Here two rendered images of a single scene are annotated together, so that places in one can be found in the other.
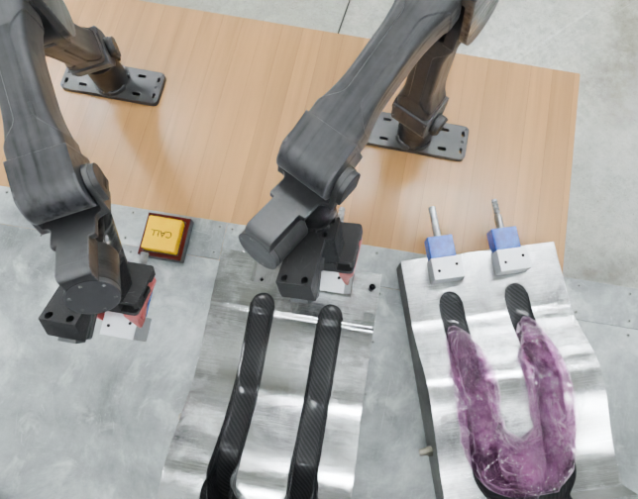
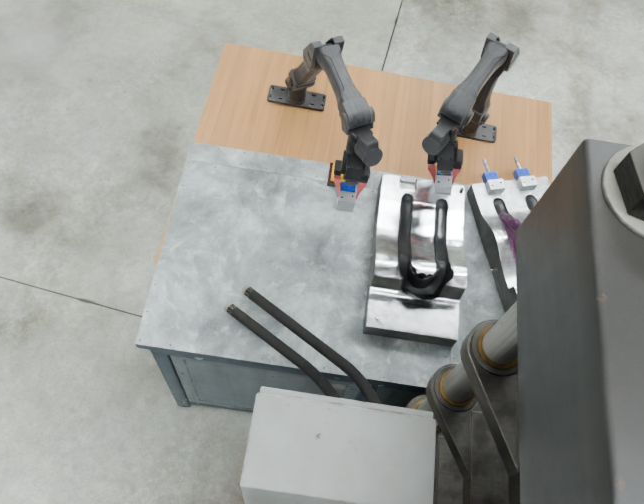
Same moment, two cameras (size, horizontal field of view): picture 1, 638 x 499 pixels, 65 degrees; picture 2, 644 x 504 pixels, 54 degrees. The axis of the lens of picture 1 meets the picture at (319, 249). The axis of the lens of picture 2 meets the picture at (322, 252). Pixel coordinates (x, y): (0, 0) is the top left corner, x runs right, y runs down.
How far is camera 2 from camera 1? 1.32 m
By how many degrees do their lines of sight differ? 14
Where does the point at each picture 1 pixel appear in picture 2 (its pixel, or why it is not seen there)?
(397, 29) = (486, 61)
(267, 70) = (383, 95)
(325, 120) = (462, 92)
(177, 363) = (355, 237)
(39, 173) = (356, 107)
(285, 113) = (396, 117)
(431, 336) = (491, 216)
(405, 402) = (479, 255)
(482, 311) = (515, 206)
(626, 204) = not seen: hidden behind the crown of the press
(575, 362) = not seen: hidden behind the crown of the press
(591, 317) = not seen: hidden behind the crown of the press
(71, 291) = (368, 151)
